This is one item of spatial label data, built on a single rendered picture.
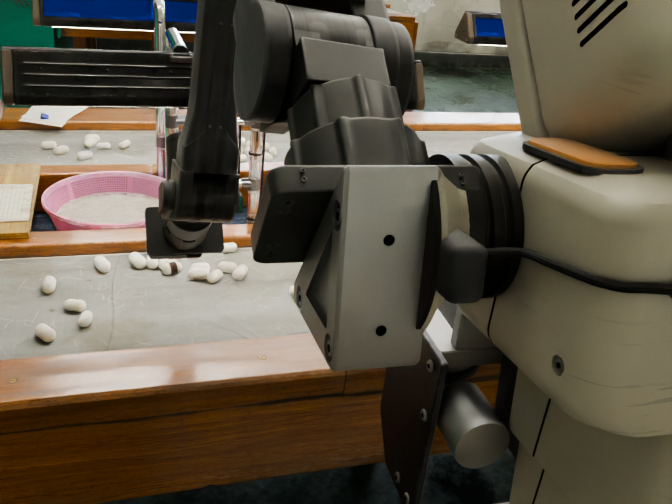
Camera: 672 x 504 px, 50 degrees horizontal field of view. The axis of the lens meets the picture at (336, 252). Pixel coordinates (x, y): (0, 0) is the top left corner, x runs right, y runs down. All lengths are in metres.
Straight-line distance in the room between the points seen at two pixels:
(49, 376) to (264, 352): 0.28
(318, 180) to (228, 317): 0.77
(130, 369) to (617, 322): 0.73
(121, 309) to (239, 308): 0.18
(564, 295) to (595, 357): 0.03
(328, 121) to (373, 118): 0.03
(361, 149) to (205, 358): 0.65
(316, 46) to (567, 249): 0.19
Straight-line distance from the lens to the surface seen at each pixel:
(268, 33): 0.45
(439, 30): 6.72
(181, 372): 0.97
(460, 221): 0.38
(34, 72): 1.08
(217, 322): 1.11
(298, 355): 1.00
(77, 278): 1.24
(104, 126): 1.93
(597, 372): 0.37
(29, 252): 1.31
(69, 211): 1.51
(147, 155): 1.77
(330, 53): 0.44
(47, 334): 1.08
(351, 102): 0.41
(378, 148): 0.39
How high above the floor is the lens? 1.35
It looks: 27 degrees down
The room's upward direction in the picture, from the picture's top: 6 degrees clockwise
